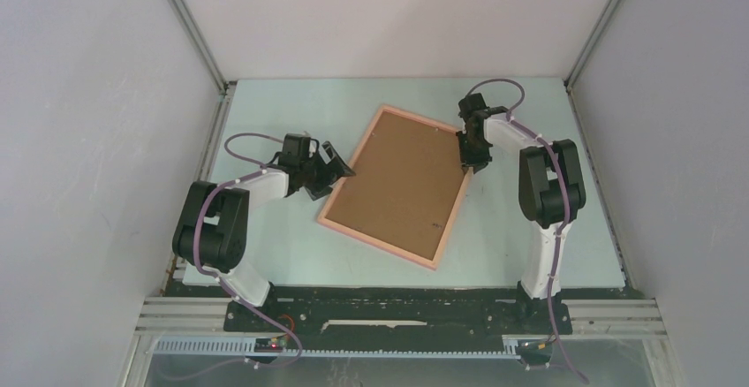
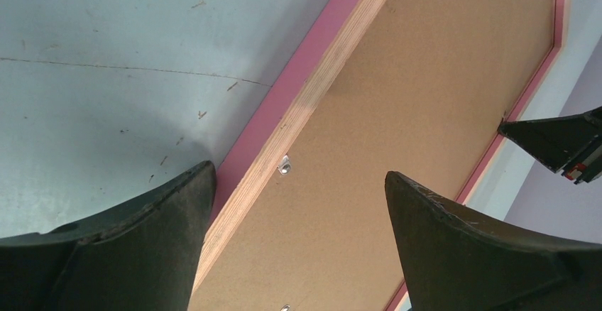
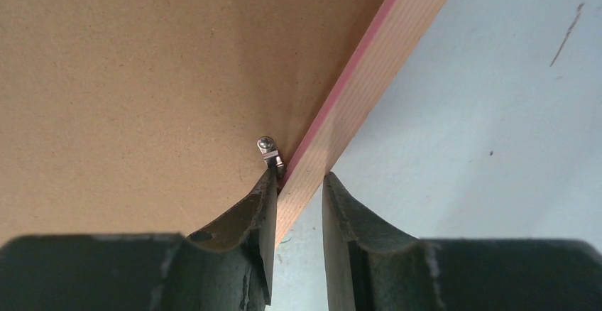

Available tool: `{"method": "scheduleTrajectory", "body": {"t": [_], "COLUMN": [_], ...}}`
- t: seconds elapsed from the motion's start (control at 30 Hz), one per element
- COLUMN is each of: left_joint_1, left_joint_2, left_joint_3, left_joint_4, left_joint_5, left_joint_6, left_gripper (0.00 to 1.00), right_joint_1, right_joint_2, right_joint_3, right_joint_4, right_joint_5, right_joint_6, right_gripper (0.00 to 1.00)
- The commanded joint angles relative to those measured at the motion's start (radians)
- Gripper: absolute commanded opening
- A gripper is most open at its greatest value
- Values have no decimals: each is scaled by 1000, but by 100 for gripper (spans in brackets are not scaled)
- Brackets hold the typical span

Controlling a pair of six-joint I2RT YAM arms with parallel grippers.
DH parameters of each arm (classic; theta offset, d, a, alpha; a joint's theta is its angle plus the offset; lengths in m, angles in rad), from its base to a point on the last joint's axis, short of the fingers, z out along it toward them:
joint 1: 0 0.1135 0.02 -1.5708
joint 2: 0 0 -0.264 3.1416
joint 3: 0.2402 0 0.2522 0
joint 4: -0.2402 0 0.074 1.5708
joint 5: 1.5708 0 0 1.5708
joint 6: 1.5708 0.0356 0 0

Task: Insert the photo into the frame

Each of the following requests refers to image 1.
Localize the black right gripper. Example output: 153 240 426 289
458 129 494 173

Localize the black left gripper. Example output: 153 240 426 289
299 142 354 201

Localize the pink wooden picture frame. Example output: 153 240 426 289
316 103 474 272

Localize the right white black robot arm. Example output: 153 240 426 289
457 94 586 332

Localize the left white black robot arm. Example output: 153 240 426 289
172 133 356 331

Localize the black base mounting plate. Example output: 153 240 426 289
223 286 572 353

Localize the right aluminium corner post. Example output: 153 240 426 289
564 0 624 93

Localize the aluminium corner post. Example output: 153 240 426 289
564 0 624 93
168 0 229 95

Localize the aluminium rail front beam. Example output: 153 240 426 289
134 297 667 340

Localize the white slotted cable duct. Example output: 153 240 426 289
153 336 520 360

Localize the left aluminium corner post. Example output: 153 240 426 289
168 0 229 95

